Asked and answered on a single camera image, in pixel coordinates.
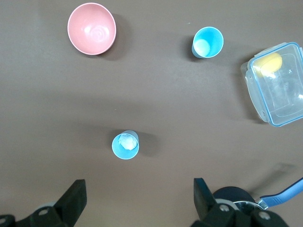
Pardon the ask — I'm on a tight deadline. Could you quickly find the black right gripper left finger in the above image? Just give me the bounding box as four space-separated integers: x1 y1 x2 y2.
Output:
0 179 87 227

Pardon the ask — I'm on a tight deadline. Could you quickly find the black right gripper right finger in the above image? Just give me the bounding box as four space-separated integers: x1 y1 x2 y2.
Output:
190 177 287 227

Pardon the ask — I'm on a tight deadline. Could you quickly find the blue plastic cup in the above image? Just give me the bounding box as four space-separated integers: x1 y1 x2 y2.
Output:
191 26 224 59
111 130 141 160

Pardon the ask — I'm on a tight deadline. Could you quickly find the white wad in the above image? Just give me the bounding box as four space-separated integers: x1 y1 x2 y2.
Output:
118 133 139 151

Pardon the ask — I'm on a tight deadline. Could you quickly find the clear blue-rimmed food container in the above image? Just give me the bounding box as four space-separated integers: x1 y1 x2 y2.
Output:
241 42 303 128

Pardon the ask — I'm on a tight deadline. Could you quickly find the yellow round sponge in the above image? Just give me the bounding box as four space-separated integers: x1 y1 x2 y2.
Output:
252 52 284 78

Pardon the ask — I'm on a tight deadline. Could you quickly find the pink bowl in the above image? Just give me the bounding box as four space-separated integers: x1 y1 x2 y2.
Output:
67 2 117 56

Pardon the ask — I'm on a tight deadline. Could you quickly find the black saucepan with blue handle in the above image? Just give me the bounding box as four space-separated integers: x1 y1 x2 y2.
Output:
212 177 303 215

